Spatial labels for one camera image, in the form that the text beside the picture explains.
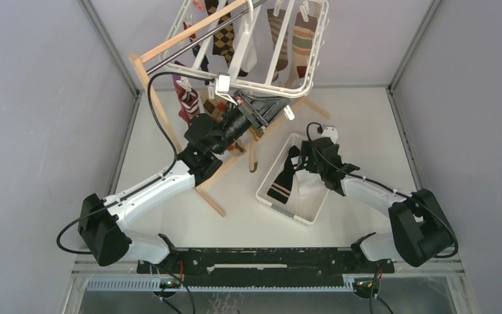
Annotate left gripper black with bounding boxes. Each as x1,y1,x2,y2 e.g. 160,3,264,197
211,90,289,156

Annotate white hanger clip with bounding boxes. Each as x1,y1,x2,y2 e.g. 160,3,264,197
283,105,295,120

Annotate black sock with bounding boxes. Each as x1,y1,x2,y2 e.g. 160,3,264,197
267,146,300,204

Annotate beige orange argyle sock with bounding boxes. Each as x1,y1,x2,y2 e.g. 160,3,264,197
203,98,246,156

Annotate white plastic clip hanger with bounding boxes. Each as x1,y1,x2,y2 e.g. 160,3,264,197
141,1,329,98

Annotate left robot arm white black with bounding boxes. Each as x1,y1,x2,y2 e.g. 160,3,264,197
77,90,292,273

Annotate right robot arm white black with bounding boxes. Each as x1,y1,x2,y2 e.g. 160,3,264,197
301,137,458,272

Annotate white sock hanging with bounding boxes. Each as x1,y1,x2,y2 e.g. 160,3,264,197
239,37,258,77

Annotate white plastic basket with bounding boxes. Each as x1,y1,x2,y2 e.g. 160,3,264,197
256,133,329,225

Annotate brown yellow argyle sock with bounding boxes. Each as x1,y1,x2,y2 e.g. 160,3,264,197
204,0,235,66

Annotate navy blue sock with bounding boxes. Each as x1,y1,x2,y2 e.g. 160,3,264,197
183,22,210,85

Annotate metal hanging rod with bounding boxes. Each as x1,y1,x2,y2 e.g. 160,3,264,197
140,0,265,74

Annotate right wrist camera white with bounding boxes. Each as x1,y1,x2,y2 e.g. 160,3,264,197
320,126,339,143

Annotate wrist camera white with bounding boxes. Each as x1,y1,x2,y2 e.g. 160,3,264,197
320,126,339,143
214,74,237,105

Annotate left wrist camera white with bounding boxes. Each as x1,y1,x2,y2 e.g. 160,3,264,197
214,74,237,105

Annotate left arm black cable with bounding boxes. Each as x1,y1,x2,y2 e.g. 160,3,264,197
56,71,220,255

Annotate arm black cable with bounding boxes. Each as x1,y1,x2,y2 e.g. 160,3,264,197
56,71,220,255
305,122,459,260

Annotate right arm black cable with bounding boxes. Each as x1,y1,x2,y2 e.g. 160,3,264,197
305,122,459,260

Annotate wooden rack frame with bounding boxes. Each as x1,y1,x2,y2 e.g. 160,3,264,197
129,0,332,218

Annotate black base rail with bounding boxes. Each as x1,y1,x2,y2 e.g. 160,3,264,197
137,247,395,287

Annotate white cable duct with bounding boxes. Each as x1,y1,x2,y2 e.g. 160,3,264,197
86,277,372,292

